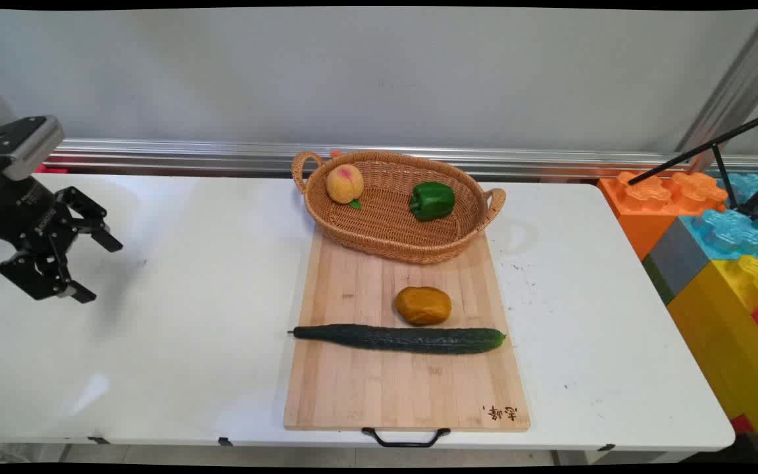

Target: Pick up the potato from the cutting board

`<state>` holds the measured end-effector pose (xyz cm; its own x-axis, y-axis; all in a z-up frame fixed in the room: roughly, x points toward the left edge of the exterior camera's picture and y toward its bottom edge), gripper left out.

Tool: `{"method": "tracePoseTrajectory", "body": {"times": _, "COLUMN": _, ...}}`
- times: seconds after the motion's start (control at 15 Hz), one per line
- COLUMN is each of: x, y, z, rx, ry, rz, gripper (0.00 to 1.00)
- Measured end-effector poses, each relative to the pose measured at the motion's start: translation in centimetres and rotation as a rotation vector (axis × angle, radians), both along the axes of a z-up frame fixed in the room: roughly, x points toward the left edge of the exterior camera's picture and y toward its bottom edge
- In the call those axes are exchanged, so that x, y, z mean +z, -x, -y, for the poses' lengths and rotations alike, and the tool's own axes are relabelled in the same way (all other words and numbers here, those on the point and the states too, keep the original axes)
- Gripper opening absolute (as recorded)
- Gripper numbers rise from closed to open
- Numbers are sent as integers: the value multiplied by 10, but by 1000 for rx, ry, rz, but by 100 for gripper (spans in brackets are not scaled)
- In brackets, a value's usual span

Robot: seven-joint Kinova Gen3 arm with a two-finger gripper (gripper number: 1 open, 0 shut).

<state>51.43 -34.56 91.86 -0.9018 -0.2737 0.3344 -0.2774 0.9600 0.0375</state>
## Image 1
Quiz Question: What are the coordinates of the yellow-pink toy peach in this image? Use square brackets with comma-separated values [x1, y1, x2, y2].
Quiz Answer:
[326, 164, 365, 206]

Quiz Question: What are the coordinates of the horizontal aluminium rail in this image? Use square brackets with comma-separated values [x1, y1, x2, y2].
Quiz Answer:
[43, 138, 758, 182]

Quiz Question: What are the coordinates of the green toy bell pepper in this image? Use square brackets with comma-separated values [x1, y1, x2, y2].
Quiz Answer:
[409, 182, 456, 222]

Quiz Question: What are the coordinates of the black tripod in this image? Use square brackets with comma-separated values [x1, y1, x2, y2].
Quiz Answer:
[627, 106, 758, 221]

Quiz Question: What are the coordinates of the long dark green cucumber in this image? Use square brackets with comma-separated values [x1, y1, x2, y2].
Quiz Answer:
[288, 323, 507, 355]

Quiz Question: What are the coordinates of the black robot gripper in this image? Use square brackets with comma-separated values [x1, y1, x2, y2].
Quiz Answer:
[0, 172, 124, 304]

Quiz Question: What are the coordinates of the orange-brown toy potato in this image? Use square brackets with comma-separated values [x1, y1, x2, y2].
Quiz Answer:
[395, 286, 452, 327]

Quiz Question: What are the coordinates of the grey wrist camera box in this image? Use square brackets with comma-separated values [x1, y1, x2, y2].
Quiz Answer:
[0, 116, 65, 182]

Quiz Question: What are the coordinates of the black cutting board handle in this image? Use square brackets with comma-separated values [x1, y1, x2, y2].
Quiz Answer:
[361, 427, 451, 448]

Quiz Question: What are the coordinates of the woven wicker basket with handles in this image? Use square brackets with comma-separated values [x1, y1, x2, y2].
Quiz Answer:
[291, 150, 507, 265]

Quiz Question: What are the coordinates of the diagonal aluminium post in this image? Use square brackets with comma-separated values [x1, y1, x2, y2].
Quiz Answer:
[675, 9, 758, 173]

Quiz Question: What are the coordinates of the wooden cutting board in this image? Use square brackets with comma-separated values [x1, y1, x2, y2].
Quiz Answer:
[283, 227, 531, 433]

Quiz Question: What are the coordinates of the big yellow building block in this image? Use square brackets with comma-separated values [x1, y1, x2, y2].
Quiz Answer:
[667, 253, 758, 463]

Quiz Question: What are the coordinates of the big grey building block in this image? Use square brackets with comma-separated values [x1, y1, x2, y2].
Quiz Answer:
[642, 217, 713, 305]

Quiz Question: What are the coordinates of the big blue building block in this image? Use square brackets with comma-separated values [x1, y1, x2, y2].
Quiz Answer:
[678, 172, 758, 261]

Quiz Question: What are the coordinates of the big orange building block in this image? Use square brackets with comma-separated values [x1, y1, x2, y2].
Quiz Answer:
[597, 171, 729, 261]

